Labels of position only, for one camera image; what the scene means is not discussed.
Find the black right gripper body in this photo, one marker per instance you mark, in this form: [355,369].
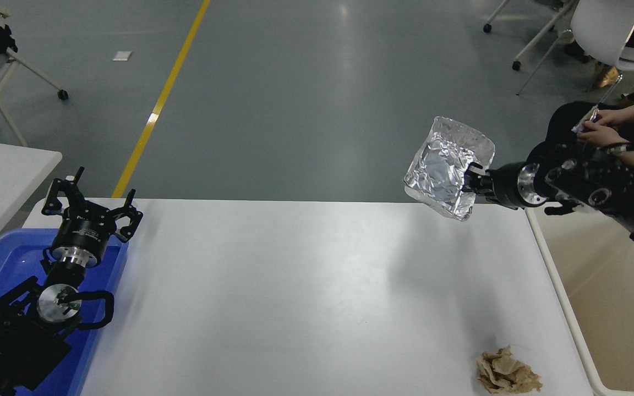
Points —
[505,186]

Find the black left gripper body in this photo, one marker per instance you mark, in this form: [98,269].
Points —
[82,234]

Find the silver foil tray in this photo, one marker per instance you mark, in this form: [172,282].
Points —
[438,165]

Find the small snack wrapper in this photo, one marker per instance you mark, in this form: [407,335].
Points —
[584,124]

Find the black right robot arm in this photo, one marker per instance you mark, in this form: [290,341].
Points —
[614,187]

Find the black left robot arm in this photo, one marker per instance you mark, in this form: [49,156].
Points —
[9,352]

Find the person's left hand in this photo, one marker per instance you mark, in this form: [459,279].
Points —
[603,136]

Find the person's right hand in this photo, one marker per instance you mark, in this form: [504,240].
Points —
[614,117]

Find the blue plastic tray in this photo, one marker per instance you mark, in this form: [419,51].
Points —
[3,258]

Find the wheeled chair white legs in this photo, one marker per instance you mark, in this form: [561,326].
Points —
[537,38]

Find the large pale plastic bin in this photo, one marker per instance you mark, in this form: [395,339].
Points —
[608,330]

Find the crumpled tan paper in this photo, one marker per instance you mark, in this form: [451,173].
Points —
[507,374]

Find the white shell chair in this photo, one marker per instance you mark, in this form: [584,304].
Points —
[603,27]

